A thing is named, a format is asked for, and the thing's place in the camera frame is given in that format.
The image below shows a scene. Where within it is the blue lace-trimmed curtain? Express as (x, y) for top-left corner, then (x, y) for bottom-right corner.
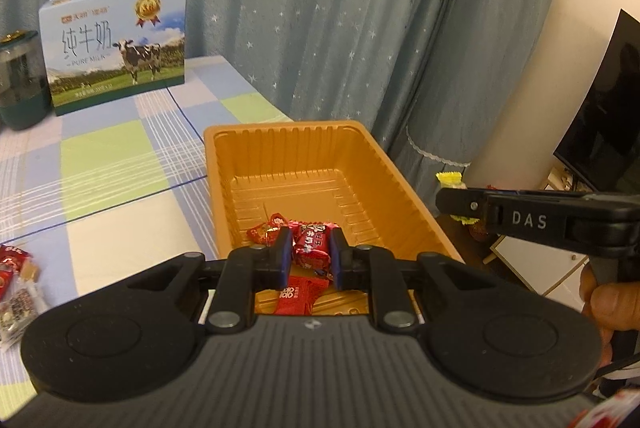
(387, 0), (574, 205)

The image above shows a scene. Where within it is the large red snack packet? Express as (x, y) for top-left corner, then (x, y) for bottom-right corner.
(0, 245), (32, 300)

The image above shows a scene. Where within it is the red candy packet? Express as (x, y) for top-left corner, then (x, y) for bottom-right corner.
(273, 275), (329, 316)

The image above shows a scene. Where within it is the black television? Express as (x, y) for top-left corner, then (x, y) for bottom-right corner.
(552, 8), (640, 195)

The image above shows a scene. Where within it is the dark glass jar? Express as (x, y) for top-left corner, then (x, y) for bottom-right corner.
(0, 29), (54, 132)

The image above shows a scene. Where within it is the blue milk carton box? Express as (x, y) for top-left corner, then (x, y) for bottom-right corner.
(38, 0), (189, 117)

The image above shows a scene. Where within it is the yellow candy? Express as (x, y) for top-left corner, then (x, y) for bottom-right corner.
(436, 171), (482, 226)

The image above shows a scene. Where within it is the small red candy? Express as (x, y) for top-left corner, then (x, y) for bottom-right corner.
(246, 212), (292, 250)

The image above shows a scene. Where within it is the orange plastic tray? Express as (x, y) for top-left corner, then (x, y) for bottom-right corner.
(203, 119), (464, 317)

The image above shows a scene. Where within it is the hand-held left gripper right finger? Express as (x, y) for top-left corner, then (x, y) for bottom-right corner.
(327, 228), (507, 335)

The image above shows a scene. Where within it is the red foil candy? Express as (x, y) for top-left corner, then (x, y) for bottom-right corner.
(292, 222), (334, 275)

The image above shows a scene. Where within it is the plaid tablecloth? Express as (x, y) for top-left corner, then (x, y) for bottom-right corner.
(0, 54), (297, 411)

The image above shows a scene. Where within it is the person's right hand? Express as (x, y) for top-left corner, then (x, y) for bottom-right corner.
(578, 267), (620, 373)

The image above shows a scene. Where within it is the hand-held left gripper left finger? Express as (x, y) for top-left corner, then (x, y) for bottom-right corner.
(120, 227), (294, 335)

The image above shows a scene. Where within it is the red white printed clothing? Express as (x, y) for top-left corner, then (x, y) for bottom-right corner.
(570, 389), (640, 428)

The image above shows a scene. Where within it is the white cabinet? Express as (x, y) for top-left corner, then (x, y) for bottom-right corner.
(489, 228), (590, 298)

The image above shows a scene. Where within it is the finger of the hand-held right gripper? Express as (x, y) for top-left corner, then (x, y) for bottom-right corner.
(434, 187), (490, 222)

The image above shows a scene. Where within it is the clear nut snack packet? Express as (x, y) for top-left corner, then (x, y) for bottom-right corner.
(0, 282), (49, 350)

